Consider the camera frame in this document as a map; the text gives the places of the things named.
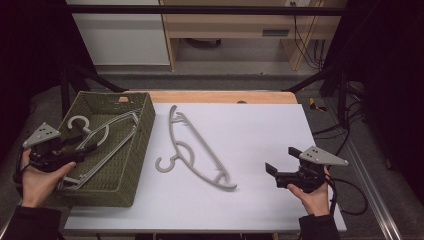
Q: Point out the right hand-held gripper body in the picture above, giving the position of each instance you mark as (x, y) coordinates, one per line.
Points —
(321, 156)

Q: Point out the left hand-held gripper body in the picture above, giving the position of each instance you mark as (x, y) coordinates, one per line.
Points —
(41, 135)

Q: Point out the green woven basket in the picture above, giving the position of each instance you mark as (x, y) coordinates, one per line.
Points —
(126, 160)

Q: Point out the person's right hand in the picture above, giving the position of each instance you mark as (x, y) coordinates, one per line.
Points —
(315, 200)

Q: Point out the person's left hand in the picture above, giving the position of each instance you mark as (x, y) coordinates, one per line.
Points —
(38, 186)

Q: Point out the white board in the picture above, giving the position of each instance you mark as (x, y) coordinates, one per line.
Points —
(266, 133)

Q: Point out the black metal stand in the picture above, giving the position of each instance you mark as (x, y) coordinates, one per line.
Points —
(65, 90)
(341, 100)

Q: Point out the yellow and black tool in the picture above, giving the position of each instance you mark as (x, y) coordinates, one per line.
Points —
(313, 105)

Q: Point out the black curtain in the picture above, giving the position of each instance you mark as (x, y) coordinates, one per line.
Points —
(30, 50)
(390, 66)

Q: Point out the wooden table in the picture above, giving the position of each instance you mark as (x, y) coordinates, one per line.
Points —
(216, 96)

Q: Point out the white cabinet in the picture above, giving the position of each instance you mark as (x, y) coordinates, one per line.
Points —
(123, 40)

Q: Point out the wooden desk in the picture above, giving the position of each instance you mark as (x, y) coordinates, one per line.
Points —
(226, 23)

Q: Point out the black metal crossbar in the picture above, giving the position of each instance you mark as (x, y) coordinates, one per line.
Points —
(200, 10)

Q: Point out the aluminium rail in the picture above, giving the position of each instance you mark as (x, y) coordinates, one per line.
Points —
(6, 226)
(376, 200)

